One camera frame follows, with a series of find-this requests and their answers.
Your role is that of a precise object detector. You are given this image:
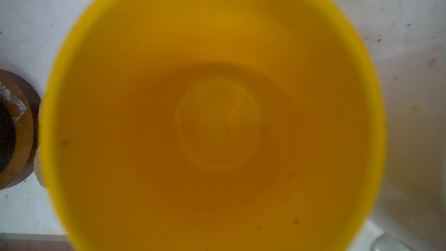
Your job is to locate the yellow mug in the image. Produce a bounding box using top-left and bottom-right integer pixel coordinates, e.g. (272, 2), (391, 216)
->
(39, 0), (386, 251)

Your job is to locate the glossy brown round coaster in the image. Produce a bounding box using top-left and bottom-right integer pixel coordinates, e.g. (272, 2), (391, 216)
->
(1, 70), (41, 189)

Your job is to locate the white mug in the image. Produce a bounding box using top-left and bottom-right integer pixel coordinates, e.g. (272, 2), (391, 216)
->
(371, 38), (446, 251)

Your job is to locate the black mug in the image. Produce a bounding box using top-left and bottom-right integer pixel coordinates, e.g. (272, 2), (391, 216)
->
(0, 104), (16, 173)

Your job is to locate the paw shaped coaster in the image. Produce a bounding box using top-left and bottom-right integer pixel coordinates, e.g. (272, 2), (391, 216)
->
(33, 146), (46, 188)

